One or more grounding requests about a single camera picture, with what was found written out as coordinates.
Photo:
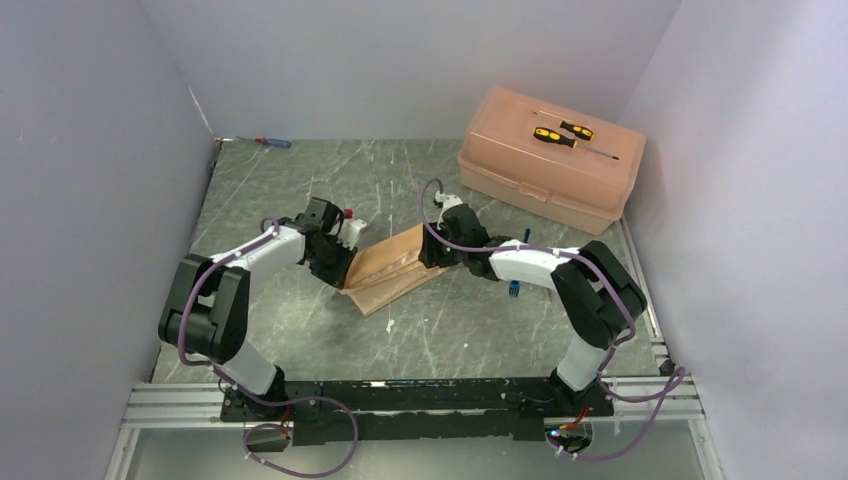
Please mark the large yellow black screwdriver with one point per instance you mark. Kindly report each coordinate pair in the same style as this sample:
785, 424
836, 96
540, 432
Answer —
552, 137

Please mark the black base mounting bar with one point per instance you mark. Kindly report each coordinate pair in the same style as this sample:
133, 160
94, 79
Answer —
520, 408

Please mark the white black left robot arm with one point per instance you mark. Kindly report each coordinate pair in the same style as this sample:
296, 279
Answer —
205, 316

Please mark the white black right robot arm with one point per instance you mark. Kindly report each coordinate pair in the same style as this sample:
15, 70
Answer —
601, 300

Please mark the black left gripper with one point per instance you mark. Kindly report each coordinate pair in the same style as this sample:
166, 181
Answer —
337, 275

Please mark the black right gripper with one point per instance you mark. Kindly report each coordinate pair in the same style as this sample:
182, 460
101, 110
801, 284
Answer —
429, 254

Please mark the peach plastic toolbox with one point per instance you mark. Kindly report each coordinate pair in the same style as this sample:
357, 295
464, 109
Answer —
501, 158

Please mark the aluminium frame rail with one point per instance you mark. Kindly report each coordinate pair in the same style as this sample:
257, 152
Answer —
173, 431

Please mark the small yellow black screwdriver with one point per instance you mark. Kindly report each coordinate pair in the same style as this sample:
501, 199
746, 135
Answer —
579, 132

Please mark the red blue screwdriver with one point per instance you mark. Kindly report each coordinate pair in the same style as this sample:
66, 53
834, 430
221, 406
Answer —
268, 142

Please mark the blue plastic fork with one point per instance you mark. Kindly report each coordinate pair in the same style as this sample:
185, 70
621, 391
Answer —
515, 285

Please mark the peach satin napkin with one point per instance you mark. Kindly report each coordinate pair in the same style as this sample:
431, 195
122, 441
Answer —
388, 270

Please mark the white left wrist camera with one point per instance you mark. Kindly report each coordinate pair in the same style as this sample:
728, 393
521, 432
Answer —
350, 229

